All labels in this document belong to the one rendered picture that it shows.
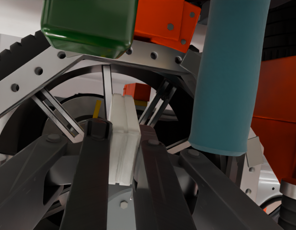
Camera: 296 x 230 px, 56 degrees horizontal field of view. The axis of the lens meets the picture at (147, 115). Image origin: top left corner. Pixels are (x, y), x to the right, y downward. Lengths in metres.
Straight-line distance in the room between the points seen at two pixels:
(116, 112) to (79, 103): 0.83
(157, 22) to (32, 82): 0.23
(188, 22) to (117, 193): 0.32
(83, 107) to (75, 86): 3.60
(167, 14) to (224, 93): 0.18
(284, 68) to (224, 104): 0.40
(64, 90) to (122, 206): 4.27
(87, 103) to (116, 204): 0.67
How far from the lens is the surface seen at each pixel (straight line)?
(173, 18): 0.50
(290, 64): 0.76
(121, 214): 0.36
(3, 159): 0.27
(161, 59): 0.49
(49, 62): 0.47
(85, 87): 4.59
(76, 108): 0.99
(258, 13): 0.43
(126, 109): 0.16
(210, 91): 0.40
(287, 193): 0.36
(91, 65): 0.56
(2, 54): 0.58
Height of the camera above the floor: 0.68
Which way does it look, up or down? 3 degrees up
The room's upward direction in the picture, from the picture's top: 172 degrees counter-clockwise
